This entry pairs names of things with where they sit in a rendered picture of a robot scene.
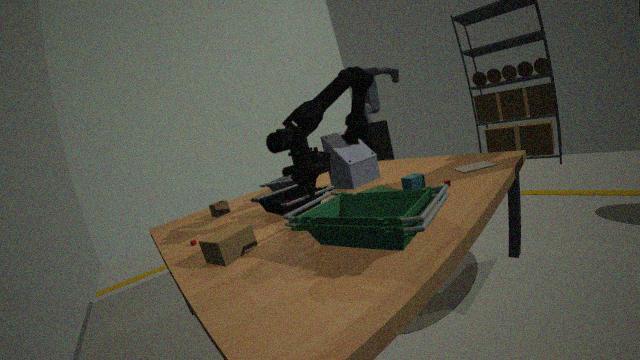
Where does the green rectangular block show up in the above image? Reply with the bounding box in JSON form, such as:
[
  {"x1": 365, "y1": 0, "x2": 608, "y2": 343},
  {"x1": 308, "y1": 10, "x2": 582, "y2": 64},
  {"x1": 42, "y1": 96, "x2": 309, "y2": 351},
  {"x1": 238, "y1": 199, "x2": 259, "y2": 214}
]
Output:
[{"x1": 359, "y1": 186, "x2": 402, "y2": 193}]

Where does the olive brown box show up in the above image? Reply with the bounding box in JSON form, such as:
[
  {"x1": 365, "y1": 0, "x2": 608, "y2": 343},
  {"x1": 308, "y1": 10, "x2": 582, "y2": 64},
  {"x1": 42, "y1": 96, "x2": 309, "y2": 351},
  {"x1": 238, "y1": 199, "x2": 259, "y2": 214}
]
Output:
[{"x1": 198, "y1": 224, "x2": 258, "y2": 267}]

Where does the small teal block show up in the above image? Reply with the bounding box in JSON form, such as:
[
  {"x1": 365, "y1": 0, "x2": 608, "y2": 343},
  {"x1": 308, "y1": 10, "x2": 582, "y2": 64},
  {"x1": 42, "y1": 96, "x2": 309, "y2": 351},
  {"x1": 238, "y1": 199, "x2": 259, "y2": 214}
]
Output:
[{"x1": 401, "y1": 173, "x2": 426, "y2": 191}]

